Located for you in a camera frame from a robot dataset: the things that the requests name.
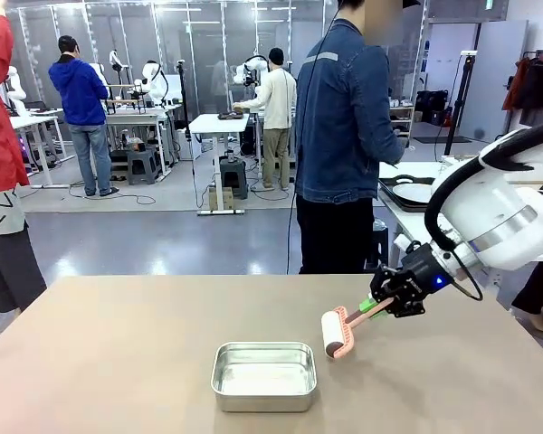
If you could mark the rectangular steel container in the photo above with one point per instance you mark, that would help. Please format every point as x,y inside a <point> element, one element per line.
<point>262,377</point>

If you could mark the person in black trousers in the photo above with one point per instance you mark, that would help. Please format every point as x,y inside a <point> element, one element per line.
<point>536,289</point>

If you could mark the cardboard box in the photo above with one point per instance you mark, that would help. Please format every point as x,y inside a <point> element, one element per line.
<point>221,199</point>

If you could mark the black luggage bags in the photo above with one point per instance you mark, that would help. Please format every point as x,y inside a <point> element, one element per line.
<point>432,106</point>

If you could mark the white standing desk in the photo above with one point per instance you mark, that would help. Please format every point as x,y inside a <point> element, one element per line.
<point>217,122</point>

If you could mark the wooden shelf unit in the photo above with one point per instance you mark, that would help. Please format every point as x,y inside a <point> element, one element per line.
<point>402,117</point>

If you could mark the dark grey serving tray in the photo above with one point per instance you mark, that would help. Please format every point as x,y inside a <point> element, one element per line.
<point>389,190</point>

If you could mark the person in denim jacket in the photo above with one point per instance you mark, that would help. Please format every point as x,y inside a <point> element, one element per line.
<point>339,113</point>

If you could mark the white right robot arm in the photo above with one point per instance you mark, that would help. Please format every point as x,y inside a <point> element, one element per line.
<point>502,212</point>

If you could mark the person in blue hoodie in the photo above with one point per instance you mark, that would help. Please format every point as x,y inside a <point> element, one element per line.
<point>79,90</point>

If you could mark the white round plate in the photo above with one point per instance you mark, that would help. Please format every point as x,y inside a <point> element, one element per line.
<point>412,192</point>

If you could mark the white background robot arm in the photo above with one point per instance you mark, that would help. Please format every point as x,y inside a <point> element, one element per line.
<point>154,81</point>
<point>16,88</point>
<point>251,68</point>

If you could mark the pink lint roller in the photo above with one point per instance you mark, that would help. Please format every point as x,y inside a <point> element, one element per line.
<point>332,330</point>

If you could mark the dark hanging garment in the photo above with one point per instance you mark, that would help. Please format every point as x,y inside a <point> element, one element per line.
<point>540,90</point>

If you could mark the person in cream sweater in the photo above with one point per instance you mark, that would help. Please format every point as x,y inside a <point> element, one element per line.
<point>276,99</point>

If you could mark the white lab table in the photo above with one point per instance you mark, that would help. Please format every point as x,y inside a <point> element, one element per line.
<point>136,118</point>
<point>36,122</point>

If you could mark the grey plastic stool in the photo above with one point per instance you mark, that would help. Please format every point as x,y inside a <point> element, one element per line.
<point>142,165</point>
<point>233,176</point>

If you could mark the denim right forearm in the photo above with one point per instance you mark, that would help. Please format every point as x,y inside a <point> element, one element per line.
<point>389,151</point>

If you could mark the black tripod stand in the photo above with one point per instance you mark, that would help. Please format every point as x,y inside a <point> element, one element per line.
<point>462,90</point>

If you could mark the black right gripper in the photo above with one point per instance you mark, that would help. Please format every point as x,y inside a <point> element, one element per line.
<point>423,273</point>

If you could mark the red hanging garment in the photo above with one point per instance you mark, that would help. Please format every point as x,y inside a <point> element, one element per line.
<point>516,86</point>

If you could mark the black tray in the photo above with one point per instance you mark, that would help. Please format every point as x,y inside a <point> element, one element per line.
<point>231,116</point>

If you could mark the person's right hand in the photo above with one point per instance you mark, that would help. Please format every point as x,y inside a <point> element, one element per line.
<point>402,144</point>

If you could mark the white side table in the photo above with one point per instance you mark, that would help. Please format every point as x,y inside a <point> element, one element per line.
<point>407,226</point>

